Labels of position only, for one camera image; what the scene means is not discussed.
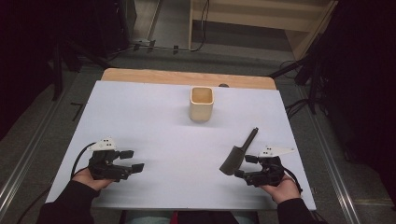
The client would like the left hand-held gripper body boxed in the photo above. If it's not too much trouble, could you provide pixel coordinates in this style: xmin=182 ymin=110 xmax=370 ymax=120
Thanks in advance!
xmin=87 ymin=136 xmax=134 ymax=183

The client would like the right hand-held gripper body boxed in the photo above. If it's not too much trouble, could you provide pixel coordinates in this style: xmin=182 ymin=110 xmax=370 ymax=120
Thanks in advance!
xmin=244 ymin=146 xmax=296 ymax=189

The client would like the black spatula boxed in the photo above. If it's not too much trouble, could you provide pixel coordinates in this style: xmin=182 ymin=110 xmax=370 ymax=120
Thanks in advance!
xmin=219 ymin=126 xmax=260 ymax=176

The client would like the beige square cup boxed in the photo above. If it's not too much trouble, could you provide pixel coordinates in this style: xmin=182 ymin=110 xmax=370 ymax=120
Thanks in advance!
xmin=189 ymin=86 xmax=215 ymax=122

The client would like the person's left hand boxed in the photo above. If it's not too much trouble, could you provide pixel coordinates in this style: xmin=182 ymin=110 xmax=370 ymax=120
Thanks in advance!
xmin=71 ymin=167 xmax=115 ymax=191

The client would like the person's right hand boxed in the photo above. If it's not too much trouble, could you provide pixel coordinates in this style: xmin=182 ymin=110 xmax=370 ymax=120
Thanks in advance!
xmin=260 ymin=173 xmax=303 ymax=204

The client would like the white table board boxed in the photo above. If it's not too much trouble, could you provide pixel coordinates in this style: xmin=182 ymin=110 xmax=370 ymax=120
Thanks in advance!
xmin=46 ymin=80 xmax=318 ymax=211

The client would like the wooden table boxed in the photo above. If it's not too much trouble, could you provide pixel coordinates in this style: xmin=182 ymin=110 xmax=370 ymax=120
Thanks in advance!
xmin=101 ymin=67 xmax=277 ymax=91

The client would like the black metal stand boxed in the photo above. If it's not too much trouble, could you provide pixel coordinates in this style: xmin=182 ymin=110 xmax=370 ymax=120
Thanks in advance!
xmin=49 ymin=40 xmax=110 ymax=103
xmin=268 ymin=56 xmax=325 ymax=115

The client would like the dark curtain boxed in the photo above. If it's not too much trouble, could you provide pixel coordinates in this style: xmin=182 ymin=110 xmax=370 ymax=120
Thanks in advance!
xmin=0 ymin=0 xmax=125 ymax=142
xmin=307 ymin=0 xmax=396 ymax=207

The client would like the black cabinet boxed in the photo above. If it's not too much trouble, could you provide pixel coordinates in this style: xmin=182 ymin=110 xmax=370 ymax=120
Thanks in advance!
xmin=102 ymin=0 xmax=138 ymax=54

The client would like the light wooden shelf unit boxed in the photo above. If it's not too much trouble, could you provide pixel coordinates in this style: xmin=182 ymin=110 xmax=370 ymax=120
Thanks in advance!
xmin=187 ymin=0 xmax=340 ymax=62

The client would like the right hand-held gripper cable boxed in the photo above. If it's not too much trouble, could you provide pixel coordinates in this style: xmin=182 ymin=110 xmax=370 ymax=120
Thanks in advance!
xmin=281 ymin=166 xmax=304 ymax=195

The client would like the hand-held gripper cable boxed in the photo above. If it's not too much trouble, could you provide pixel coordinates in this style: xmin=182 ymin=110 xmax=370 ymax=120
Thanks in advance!
xmin=281 ymin=166 xmax=304 ymax=195
xmin=15 ymin=142 xmax=97 ymax=224

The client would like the left hand-held gripper cable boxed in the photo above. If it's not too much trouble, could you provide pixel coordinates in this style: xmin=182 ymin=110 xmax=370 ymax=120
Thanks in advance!
xmin=15 ymin=142 xmax=97 ymax=224

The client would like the metal floor rail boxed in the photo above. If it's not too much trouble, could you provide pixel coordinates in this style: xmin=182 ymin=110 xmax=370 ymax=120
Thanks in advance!
xmin=294 ymin=85 xmax=362 ymax=224
xmin=0 ymin=92 xmax=68 ymax=217

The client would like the black cable bundle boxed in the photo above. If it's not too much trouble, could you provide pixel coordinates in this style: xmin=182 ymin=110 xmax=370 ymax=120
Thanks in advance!
xmin=284 ymin=98 xmax=313 ymax=121

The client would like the black floor cable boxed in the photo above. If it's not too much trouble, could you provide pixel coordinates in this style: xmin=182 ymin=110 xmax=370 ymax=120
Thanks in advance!
xmin=106 ymin=45 xmax=191 ymax=61

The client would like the black hanging cable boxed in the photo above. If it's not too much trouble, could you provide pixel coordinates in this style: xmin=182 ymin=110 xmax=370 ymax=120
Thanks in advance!
xmin=190 ymin=0 xmax=210 ymax=52

